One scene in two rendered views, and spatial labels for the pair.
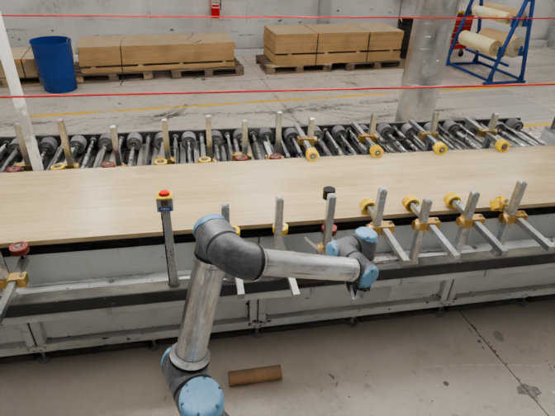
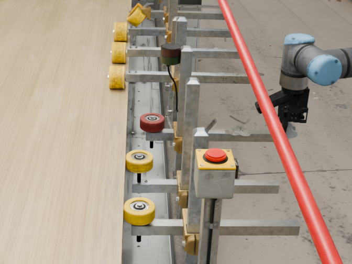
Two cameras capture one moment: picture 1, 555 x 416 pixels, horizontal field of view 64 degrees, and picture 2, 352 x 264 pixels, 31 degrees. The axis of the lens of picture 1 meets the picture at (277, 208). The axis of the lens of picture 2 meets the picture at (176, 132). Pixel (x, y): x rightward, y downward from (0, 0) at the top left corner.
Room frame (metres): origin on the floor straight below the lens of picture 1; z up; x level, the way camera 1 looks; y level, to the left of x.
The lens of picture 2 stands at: (1.60, 1.52, 1.81)
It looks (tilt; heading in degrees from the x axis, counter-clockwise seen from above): 28 degrees down; 277
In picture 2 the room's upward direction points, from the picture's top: 3 degrees clockwise
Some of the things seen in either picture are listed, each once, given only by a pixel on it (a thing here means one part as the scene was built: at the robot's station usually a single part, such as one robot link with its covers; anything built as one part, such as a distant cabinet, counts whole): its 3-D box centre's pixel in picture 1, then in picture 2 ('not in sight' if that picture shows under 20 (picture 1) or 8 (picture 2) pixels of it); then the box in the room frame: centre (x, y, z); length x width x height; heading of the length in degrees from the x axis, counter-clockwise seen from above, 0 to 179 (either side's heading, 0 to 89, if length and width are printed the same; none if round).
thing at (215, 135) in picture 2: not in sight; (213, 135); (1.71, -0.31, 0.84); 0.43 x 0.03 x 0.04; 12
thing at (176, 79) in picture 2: (379, 228); (178, 79); (1.86, -0.52, 0.95); 0.13 x 0.06 x 0.05; 102
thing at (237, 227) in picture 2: (236, 265); (215, 228); (1.65, 0.19, 0.84); 0.43 x 0.03 x 0.04; 12
